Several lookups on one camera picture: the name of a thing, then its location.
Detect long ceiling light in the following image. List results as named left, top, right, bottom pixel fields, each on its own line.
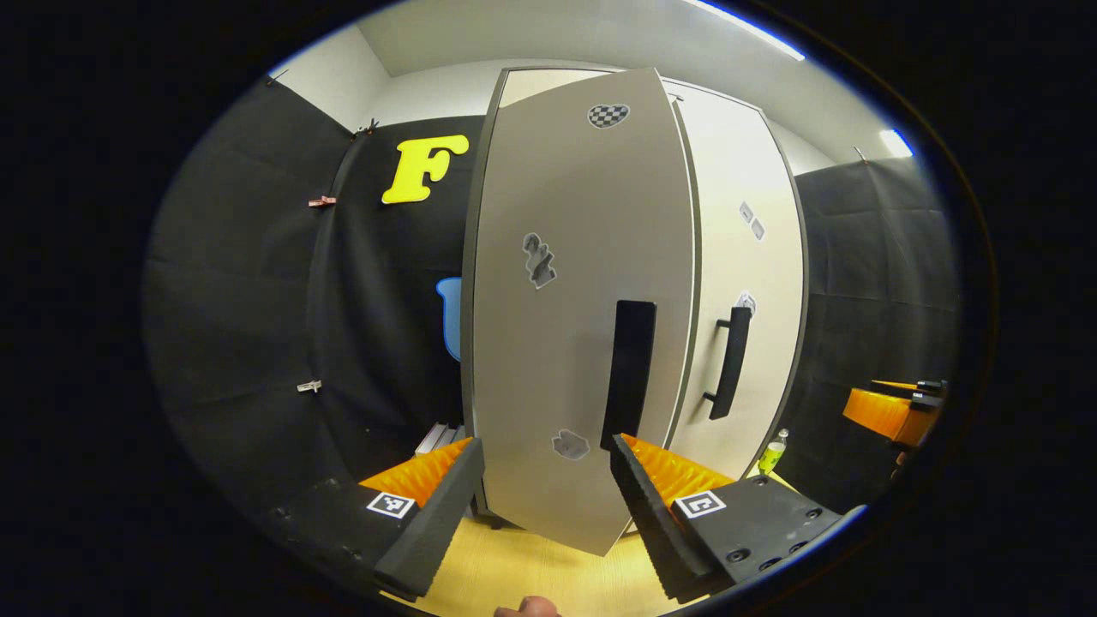
left=681, top=0, right=806, bottom=63

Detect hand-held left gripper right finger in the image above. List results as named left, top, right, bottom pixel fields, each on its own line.
left=609, top=433, right=849, bottom=602

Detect green drink bottle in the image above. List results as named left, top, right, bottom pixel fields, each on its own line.
left=758, top=428, right=789, bottom=476

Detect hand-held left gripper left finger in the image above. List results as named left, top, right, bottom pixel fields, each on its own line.
left=279, top=437, right=487, bottom=601

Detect black door handle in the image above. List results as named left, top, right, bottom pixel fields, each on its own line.
left=703, top=306, right=753, bottom=422
left=600, top=300, right=658, bottom=452

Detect white cabinet door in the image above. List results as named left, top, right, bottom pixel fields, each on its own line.
left=667, top=81, right=808, bottom=481
left=463, top=67, right=699, bottom=558

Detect black backdrop cloth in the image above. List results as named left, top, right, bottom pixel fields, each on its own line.
left=776, top=154, right=961, bottom=515
left=144, top=75, right=488, bottom=515

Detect silver metal rails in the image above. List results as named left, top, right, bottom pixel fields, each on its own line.
left=415, top=420, right=471, bottom=459

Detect white shoe cabinet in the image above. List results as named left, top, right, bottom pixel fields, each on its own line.
left=460, top=64, right=811, bottom=558

